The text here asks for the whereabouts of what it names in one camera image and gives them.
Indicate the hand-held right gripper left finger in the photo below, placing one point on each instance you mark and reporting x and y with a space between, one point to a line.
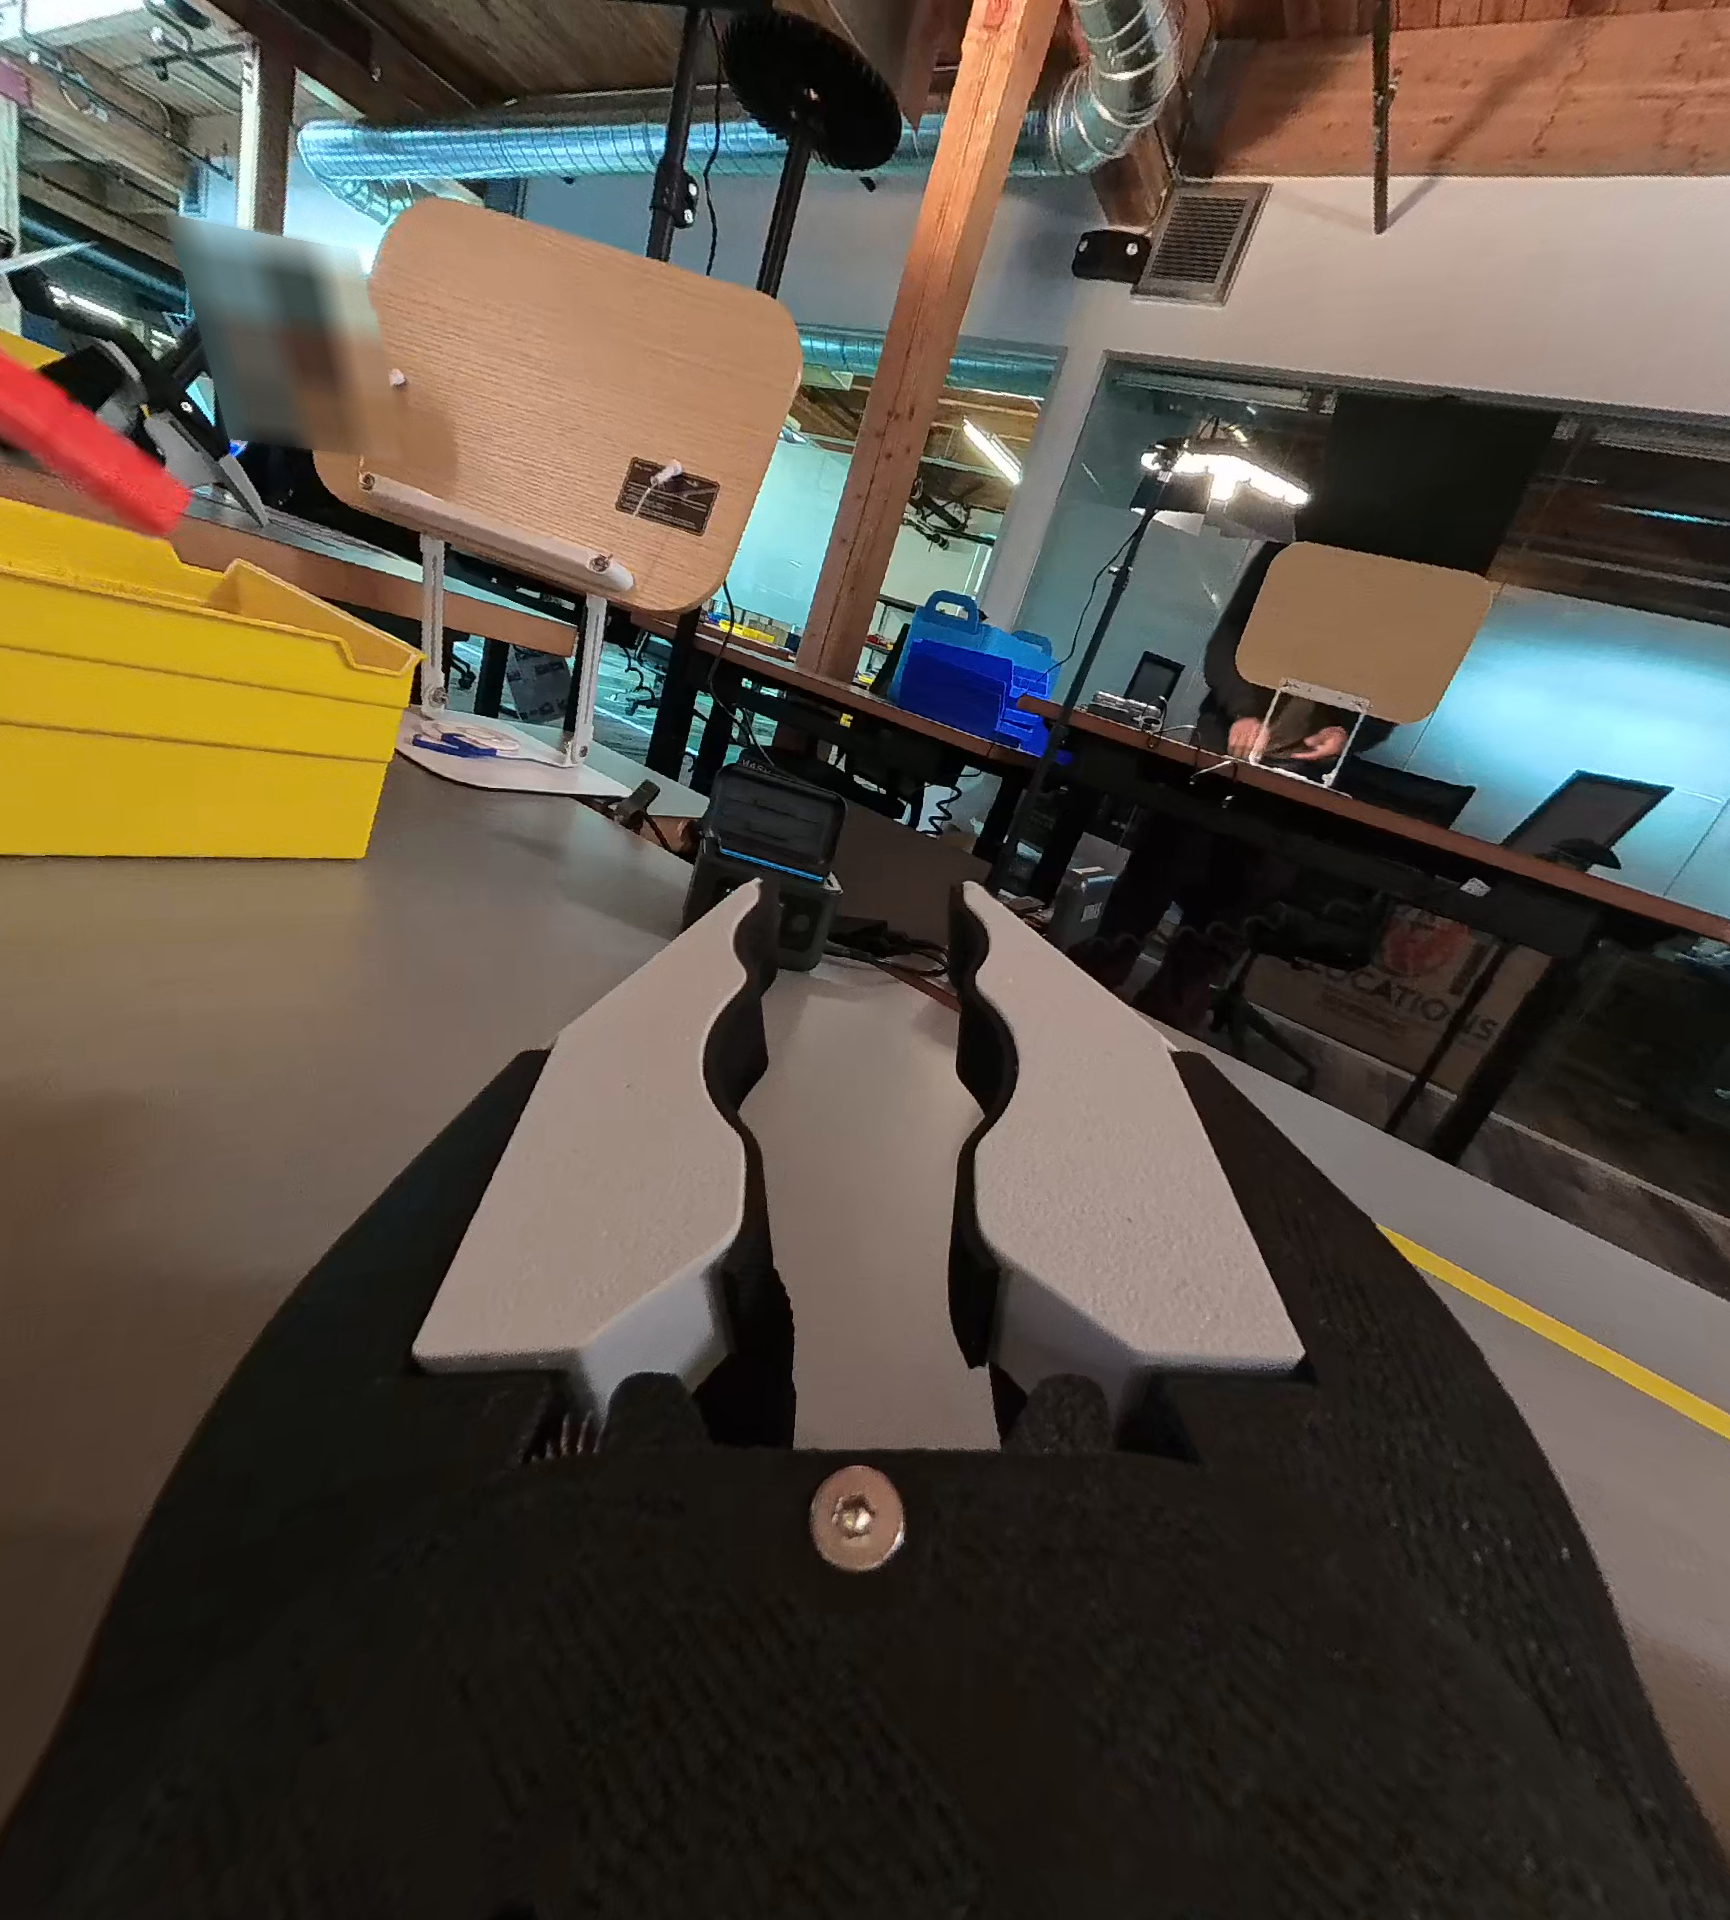
594 1185

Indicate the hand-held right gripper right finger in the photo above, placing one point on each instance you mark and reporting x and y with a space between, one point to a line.
1135 1185

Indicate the yellow plastic bin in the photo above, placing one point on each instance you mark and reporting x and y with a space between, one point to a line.
279 637
129 698
129 802

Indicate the red rectangular block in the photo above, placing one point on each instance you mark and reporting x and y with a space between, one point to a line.
56 420

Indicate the brown cardboard box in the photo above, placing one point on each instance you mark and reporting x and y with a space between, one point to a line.
1404 996

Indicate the yellow tape strip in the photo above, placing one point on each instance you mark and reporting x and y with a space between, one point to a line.
1555 1336

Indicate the blue plastic case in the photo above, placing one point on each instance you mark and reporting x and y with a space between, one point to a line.
963 676

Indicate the plain wooden board on stand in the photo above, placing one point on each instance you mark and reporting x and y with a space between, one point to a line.
1367 629

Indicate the studio light on stand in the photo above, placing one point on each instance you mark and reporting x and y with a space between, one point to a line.
1219 479

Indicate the black panel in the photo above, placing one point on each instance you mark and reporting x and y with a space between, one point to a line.
1436 479

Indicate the labelled wooden board on stand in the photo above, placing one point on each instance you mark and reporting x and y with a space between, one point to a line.
580 373

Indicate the black overhead tripod rig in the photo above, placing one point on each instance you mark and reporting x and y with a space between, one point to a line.
805 74

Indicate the wooden post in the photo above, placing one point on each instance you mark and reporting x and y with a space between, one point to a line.
910 373

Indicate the silver air duct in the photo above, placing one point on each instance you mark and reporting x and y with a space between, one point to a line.
580 142
848 361

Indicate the black wall speaker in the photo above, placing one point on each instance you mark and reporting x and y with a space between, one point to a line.
1110 255

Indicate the wall vent grille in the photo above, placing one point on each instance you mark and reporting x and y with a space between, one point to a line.
1203 240

